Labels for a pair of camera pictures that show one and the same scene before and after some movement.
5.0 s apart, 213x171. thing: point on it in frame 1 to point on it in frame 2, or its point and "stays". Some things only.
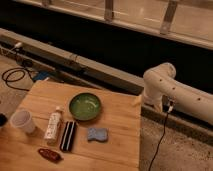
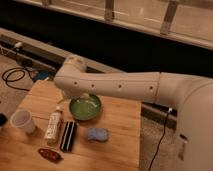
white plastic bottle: [53, 126] stays
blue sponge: [100, 134] stays
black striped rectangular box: [68, 136] stays
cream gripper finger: [136, 100] to [85, 96]
